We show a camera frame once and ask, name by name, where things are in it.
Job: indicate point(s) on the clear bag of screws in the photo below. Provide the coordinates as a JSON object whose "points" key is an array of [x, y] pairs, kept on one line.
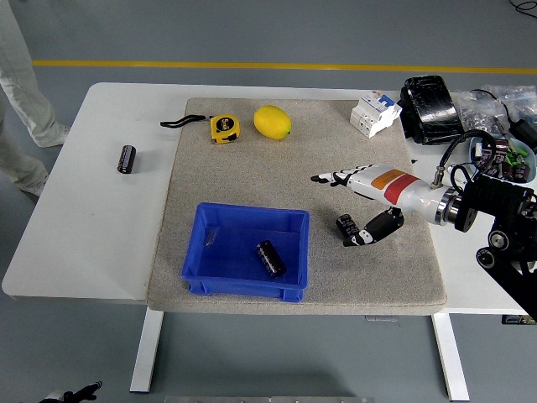
{"points": [[518, 94], [476, 113]]}

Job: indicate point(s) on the light blue bowl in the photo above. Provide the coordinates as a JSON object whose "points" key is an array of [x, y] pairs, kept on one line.
{"points": [[532, 161]]}

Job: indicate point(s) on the black wrapped device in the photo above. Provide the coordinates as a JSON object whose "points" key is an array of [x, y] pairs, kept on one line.
{"points": [[432, 109]]}

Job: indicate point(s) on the white circuit breaker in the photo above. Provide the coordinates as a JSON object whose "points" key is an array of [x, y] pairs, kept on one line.
{"points": [[372, 114]]}

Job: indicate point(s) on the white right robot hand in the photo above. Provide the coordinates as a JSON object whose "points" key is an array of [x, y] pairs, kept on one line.
{"points": [[394, 184]]}

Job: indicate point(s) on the white table leg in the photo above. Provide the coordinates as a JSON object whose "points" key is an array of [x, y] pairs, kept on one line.
{"points": [[451, 357], [147, 352]]}

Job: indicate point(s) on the yellow tape measure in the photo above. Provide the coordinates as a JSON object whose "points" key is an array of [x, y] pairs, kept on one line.
{"points": [[225, 129]]}

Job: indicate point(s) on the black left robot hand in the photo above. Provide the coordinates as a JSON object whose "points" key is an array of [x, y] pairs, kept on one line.
{"points": [[81, 394]]}

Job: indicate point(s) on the small clear plastic bag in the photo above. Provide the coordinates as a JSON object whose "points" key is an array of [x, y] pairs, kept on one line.
{"points": [[212, 237]]}

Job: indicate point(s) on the table control panel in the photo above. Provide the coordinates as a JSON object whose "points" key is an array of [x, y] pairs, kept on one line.
{"points": [[514, 319]]}

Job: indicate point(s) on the person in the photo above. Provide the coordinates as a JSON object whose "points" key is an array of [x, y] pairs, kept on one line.
{"points": [[17, 84]]}

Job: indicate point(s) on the blue plastic box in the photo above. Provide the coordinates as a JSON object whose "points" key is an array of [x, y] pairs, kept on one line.
{"points": [[235, 260]]}

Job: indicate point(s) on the yellow lemon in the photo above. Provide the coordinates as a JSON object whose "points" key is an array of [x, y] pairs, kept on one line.
{"points": [[272, 121]]}

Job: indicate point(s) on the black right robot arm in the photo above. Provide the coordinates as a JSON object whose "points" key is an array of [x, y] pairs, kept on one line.
{"points": [[499, 201]]}

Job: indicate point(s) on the grey-brown mat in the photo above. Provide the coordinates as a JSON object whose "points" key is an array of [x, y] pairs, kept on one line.
{"points": [[293, 176]]}

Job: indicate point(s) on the grey under-table bracket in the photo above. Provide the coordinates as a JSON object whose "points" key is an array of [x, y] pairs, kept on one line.
{"points": [[381, 318]]}

